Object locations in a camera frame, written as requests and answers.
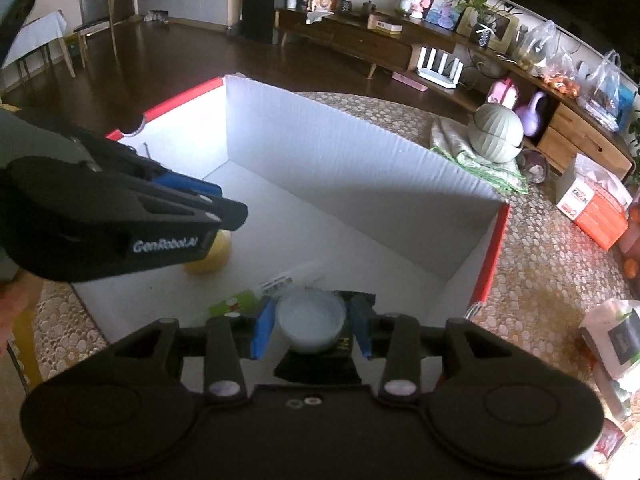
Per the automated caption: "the lace patterned tablecloth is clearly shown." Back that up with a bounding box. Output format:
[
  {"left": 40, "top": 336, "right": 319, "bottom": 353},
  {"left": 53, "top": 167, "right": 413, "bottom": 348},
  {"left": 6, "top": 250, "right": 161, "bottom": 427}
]
[{"left": 29, "top": 90, "right": 640, "bottom": 466}]

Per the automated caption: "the wooden tv console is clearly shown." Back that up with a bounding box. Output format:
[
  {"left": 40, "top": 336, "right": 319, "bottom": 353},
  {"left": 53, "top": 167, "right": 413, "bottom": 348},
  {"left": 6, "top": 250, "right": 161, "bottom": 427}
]
[{"left": 274, "top": 9, "right": 636, "bottom": 179}]

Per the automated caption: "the red cardboard box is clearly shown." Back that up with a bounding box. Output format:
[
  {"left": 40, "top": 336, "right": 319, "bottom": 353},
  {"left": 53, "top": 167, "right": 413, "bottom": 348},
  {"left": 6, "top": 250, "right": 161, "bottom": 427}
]
[{"left": 75, "top": 76, "right": 508, "bottom": 341}]

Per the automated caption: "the folded green white cloth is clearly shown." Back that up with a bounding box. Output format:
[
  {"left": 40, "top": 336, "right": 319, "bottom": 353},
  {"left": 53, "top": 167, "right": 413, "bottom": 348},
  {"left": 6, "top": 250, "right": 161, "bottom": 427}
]
[{"left": 430, "top": 116, "right": 528, "bottom": 196}]

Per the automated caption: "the white wifi router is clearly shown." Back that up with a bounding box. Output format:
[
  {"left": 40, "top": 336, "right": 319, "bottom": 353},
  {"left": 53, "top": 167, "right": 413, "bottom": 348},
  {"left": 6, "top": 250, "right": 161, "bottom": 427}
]
[{"left": 416, "top": 47, "right": 464, "bottom": 90}]

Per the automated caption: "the black cabinet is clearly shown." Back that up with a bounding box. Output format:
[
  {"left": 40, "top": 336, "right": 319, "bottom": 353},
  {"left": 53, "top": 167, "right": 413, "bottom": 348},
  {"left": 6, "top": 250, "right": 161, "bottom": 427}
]
[{"left": 241, "top": 0, "right": 276, "bottom": 44}]

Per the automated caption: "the purple vase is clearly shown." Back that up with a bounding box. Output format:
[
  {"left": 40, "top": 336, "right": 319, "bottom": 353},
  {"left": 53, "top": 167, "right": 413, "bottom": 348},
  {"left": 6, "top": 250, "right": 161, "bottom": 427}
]
[{"left": 515, "top": 91, "right": 546, "bottom": 138}]

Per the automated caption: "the clear bag of oranges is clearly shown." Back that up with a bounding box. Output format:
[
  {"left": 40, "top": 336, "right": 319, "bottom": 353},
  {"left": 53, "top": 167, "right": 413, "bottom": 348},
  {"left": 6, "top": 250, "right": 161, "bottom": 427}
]
[{"left": 516, "top": 21, "right": 580, "bottom": 99}]

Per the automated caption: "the plastic bag of fruit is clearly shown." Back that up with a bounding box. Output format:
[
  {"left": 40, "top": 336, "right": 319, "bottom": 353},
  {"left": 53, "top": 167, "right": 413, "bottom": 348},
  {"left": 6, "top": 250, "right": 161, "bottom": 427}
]
[{"left": 616, "top": 203, "right": 639, "bottom": 294}]

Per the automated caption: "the clear bag on console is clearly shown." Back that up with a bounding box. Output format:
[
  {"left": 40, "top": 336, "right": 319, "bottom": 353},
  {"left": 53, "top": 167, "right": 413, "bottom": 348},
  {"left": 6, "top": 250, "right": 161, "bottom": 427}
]
[{"left": 577, "top": 50, "right": 620, "bottom": 125}]

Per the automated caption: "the white green plastic bag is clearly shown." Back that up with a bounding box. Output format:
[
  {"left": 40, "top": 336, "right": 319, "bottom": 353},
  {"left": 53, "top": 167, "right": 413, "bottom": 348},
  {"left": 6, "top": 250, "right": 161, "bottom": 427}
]
[{"left": 579, "top": 299, "right": 639, "bottom": 392}]

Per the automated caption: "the orange white tissue box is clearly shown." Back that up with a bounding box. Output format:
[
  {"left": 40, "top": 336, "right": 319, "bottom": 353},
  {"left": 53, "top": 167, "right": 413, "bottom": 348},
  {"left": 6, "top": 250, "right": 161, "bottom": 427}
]
[{"left": 555, "top": 154, "right": 632, "bottom": 250}]

